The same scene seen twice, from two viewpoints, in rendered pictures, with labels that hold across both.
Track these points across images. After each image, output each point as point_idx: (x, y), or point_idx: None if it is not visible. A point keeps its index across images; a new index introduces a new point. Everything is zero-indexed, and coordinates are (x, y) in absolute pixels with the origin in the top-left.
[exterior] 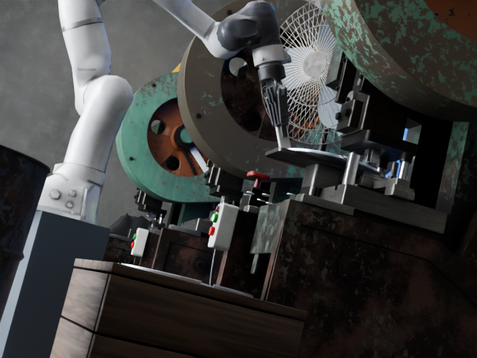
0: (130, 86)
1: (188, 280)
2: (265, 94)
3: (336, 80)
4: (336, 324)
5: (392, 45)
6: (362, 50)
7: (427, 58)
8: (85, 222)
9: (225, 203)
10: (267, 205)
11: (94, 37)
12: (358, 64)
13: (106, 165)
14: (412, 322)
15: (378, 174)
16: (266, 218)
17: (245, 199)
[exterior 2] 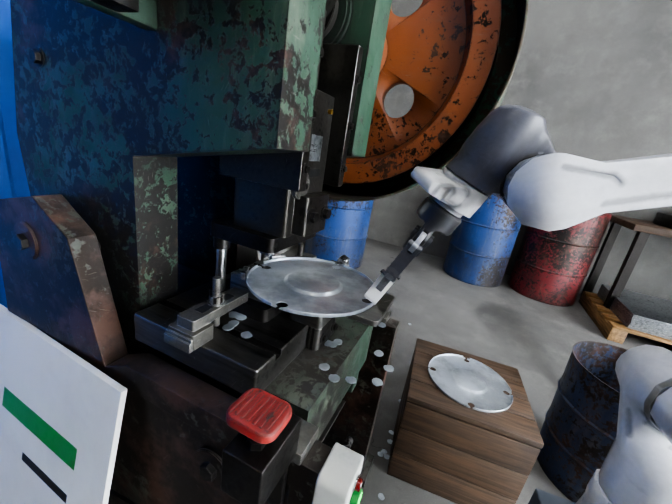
0: (633, 347)
1: (476, 361)
2: (420, 246)
3: (302, 151)
4: None
5: (410, 182)
6: (416, 186)
7: None
8: (570, 501)
9: (360, 455)
10: (325, 388)
11: None
12: (403, 191)
13: (603, 471)
14: None
15: (287, 259)
16: (327, 396)
17: (284, 460)
